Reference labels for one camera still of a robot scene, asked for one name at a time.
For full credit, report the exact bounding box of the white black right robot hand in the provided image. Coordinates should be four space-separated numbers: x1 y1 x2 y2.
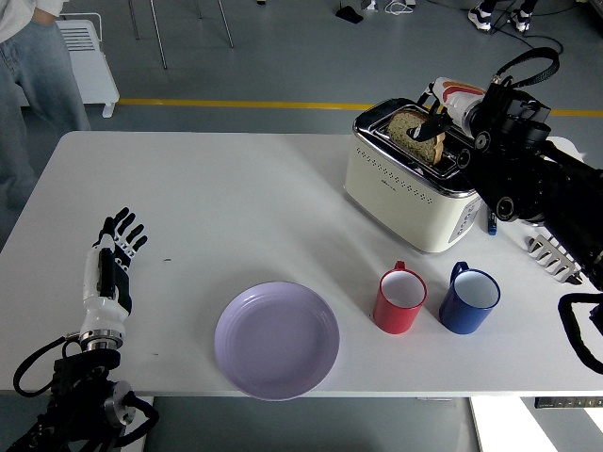
407 76 487 143

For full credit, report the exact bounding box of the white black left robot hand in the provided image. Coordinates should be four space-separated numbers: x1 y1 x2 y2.
80 206 150 336

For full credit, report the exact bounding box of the brown bread slice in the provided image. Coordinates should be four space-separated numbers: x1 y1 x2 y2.
386 110 446 165

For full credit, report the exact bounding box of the purple plate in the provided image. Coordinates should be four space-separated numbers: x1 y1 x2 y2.
214 281 341 401

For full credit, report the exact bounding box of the black white sneaker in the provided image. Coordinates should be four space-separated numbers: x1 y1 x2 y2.
465 3 492 32
511 7 533 33

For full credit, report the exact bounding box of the white table leg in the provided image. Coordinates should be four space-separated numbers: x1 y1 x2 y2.
131 396 155 452
468 397 484 452

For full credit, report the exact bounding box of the cream chrome toaster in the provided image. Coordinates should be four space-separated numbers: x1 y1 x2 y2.
342 97 494 255

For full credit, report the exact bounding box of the black floor pedal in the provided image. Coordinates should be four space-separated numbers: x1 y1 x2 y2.
334 0 365 24

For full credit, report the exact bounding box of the silver toast rack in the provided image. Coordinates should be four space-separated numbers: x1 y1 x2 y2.
525 234 585 286

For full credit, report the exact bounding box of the blue mug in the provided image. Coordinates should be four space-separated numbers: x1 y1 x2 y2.
437 261 500 335

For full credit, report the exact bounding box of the red mug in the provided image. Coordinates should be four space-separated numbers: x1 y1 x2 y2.
371 260 428 335

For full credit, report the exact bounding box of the white panel heater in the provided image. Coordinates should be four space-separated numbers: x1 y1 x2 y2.
55 12 121 119

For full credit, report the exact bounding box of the person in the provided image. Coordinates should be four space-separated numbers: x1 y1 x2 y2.
0 0 91 213

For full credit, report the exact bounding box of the metal chair leg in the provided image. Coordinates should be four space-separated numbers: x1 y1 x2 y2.
148 0 169 71
217 0 235 49
126 0 141 41

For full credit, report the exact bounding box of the black table control panel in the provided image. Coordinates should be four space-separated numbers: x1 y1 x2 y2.
533 397 603 409

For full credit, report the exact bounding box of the black floor cable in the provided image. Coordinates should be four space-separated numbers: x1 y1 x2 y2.
489 18 564 54

